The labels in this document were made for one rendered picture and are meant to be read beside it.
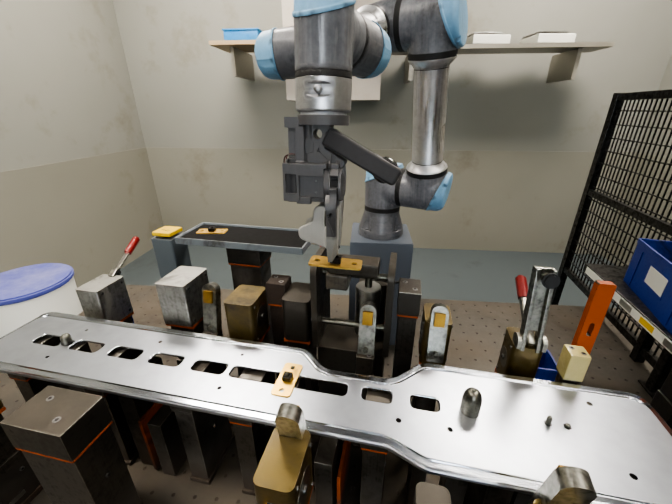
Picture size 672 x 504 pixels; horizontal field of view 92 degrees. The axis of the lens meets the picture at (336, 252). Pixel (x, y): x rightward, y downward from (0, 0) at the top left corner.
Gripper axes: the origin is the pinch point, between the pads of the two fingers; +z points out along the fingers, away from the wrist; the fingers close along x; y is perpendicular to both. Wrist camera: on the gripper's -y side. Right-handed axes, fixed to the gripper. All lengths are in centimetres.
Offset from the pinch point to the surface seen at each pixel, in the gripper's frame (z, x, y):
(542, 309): 13.9, -12.3, -39.0
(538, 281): 7.9, -12.2, -36.8
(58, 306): 83, -91, 175
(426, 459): 28.7, 11.1, -16.2
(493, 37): -85, -267, -85
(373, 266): 8.8, -15.4, -5.9
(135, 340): 28, -7, 47
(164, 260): 20, -34, 57
